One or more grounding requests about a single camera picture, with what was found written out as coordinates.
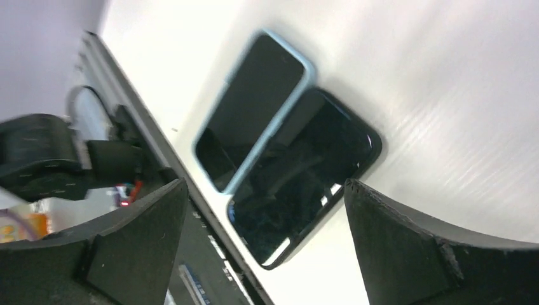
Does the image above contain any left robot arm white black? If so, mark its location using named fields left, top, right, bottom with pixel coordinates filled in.
left=1, top=113, right=150, bottom=203

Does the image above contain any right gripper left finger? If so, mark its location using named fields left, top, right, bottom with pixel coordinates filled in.
left=1, top=179, right=189, bottom=304

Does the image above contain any black phone dark case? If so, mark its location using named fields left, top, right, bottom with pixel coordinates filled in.
left=228, top=88, right=383, bottom=270

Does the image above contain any phone with light blue case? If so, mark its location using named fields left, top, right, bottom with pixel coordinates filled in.
left=194, top=30, right=316, bottom=193

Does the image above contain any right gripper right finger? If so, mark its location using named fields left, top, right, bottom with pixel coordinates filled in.
left=344, top=179, right=538, bottom=304

